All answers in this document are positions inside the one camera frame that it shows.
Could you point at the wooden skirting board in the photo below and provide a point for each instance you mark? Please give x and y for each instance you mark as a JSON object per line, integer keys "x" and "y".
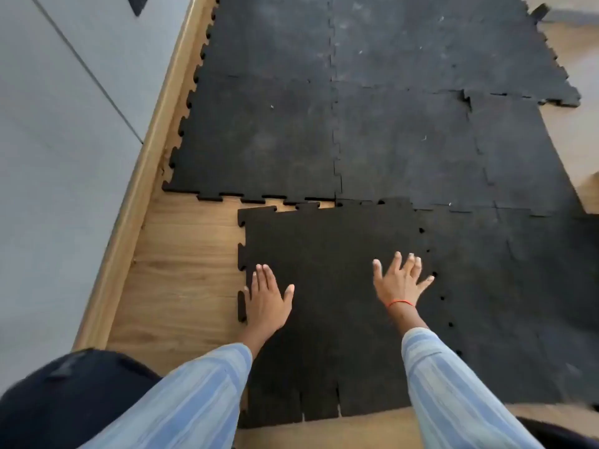
{"x": 140, "y": 182}

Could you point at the person's right hand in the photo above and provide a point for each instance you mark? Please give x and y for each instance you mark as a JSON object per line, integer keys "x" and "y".
{"x": 398, "y": 285}

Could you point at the person's right leg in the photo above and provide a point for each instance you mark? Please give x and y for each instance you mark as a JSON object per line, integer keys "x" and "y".
{"x": 571, "y": 437}

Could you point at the dark object on wall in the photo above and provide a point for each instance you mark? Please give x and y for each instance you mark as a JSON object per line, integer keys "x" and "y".
{"x": 137, "y": 2}

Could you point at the black interlocking mat tile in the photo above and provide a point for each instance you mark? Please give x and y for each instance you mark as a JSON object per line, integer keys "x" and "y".
{"x": 332, "y": 257}

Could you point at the group of black floor mats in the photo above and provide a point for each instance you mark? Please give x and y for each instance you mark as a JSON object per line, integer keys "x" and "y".
{"x": 398, "y": 135}

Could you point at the person's leg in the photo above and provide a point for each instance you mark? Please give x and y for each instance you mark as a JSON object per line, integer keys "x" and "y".
{"x": 571, "y": 437}
{"x": 61, "y": 402}

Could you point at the person's right forearm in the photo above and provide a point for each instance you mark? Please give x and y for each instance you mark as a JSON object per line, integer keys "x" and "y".
{"x": 449, "y": 392}

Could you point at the person's left forearm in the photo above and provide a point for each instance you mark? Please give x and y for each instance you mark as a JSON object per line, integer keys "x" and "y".
{"x": 192, "y": 402}

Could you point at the person's left hand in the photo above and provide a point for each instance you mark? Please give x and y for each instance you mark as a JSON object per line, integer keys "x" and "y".
{"x": 266, "y": 308}

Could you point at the person's left leg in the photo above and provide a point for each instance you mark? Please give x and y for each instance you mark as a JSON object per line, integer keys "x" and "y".
{"x": 61, "y": 402}

